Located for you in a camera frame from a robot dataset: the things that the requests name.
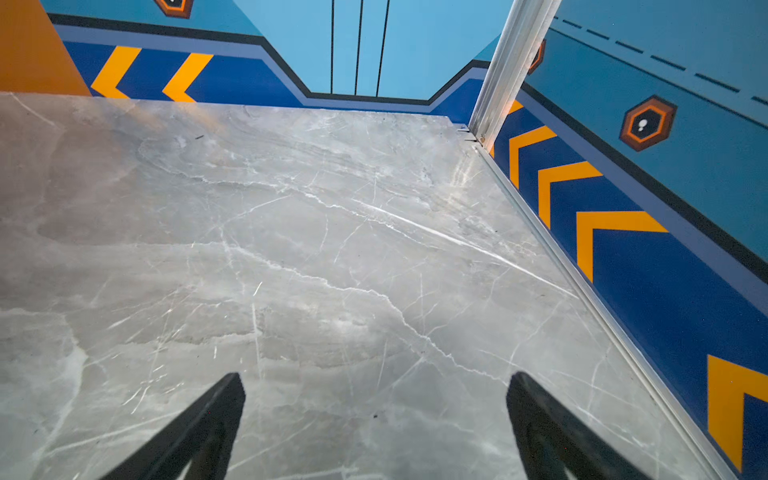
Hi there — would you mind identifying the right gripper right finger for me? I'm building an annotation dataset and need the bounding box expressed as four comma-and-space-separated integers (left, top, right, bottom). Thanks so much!
506, 371, 647, 479

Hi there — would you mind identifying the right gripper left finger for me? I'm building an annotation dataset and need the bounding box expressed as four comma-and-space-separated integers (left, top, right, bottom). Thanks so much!
104, 372, 246, 479

